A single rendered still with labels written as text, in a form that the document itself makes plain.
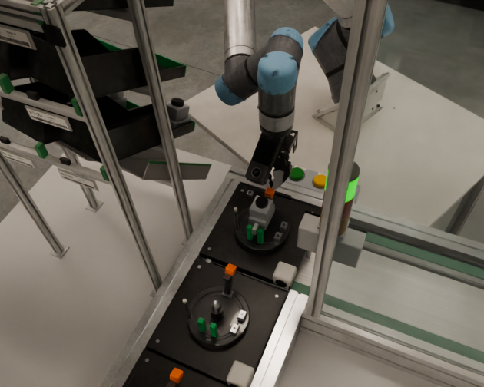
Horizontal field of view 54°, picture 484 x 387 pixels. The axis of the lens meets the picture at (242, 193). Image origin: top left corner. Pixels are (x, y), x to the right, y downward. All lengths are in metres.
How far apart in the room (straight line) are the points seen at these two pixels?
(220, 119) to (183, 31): 2.10
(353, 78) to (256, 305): 0.66
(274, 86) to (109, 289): 0.70
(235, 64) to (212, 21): 2.70
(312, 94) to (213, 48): 1.83
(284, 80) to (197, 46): 2.64
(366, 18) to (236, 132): 1.10
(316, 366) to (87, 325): 0.57
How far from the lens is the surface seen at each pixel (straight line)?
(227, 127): 1.62
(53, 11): 0.68
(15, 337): 1.34
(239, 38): 1.14
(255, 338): 1.08
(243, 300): 1.09
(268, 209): 1.11
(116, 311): 1.28
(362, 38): 0.56
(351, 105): 0.62
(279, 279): 1.12
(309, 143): 1.56
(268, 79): 0.91
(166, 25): 3.80
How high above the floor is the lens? 1.97
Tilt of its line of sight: 52 degrees down
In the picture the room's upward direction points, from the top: 4 degrees counter-clockwise
